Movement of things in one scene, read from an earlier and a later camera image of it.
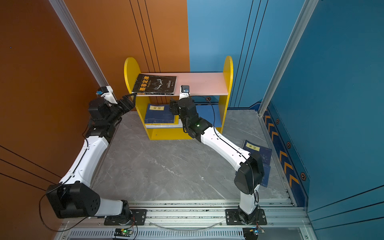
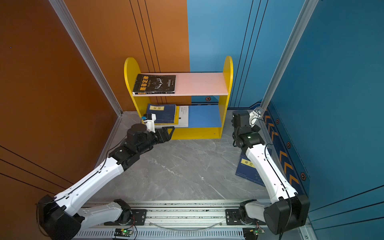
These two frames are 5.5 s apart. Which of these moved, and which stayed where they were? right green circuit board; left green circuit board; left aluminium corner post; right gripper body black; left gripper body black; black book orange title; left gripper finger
Moved: right gripper body black; left gripper body black; left gripper finger
Stayed: black book orange title; left green circuit board; left aluminium corner post; right green circuit board
